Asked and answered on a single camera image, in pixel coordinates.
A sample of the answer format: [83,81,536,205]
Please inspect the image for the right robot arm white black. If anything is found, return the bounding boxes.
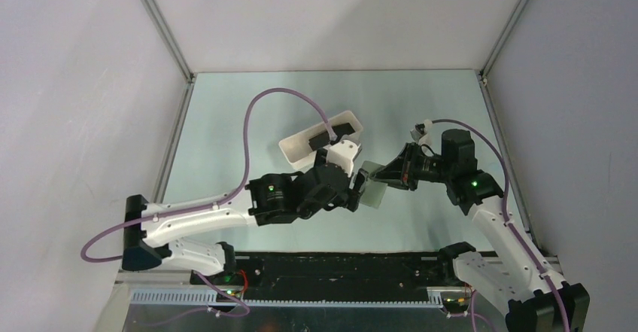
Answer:
[371,129,590,331]

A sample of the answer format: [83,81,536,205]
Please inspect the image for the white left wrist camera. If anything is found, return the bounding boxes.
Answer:
[326,139,360,177]

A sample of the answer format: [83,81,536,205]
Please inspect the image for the white plastic bin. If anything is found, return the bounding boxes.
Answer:
[278,110,363,171]

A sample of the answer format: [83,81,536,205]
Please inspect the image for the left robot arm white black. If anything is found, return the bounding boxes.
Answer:
[121,163,369,285]

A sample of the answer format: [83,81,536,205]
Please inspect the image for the black credit card in bin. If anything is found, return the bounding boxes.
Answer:
[308,132,332,151]

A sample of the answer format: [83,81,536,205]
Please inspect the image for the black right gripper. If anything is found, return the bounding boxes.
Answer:
[371,142,453,191]

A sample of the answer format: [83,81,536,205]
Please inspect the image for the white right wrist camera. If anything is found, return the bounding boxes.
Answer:
[410,119,433,146]

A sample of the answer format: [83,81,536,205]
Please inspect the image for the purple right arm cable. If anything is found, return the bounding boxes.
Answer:
[431,118,571,332]

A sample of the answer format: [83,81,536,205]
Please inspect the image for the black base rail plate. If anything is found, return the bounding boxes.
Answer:
[207,251,471,303]

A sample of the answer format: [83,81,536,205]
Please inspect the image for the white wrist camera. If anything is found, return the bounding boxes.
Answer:
[326,139,360,177]
[410,119,433,146]

